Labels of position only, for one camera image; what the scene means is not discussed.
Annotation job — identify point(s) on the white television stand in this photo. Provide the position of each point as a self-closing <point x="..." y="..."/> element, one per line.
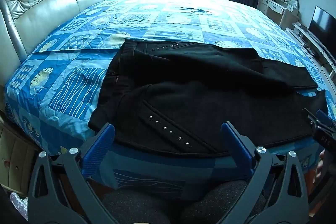
<point x="312" y="47"/>

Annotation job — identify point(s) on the black flat television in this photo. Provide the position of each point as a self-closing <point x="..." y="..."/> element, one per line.
<point x="323" y="23"/>

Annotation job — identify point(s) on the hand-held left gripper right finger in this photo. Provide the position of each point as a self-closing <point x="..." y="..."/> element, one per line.
<point x="236" y="145"/>

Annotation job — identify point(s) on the white dressing table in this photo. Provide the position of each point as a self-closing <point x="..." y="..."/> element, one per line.
<point x="275" y="7"/>

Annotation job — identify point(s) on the blue patterned bed sheet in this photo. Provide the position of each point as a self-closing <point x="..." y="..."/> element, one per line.
<point x="78" y="82"/>

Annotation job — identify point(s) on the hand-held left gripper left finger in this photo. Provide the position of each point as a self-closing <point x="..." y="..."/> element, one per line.
<point x="99" y="150"/>

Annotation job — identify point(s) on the person's right hand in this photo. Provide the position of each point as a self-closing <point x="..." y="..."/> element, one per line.
<point x="319" y="169"/>

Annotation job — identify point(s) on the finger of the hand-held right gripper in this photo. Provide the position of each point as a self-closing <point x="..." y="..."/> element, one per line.
<point x="325" y="119"/>
<point x="311" y="116"/>

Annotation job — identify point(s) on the beige bedside cabinet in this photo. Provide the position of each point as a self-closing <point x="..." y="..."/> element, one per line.
<point x="13" y="161"/>

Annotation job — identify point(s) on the beige tufted leather headboard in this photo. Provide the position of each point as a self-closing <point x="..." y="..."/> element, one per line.
<point x="52" y="3"/>

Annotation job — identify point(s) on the black studded pants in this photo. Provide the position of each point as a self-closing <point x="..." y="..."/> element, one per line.
<point x="197" y="95"/>

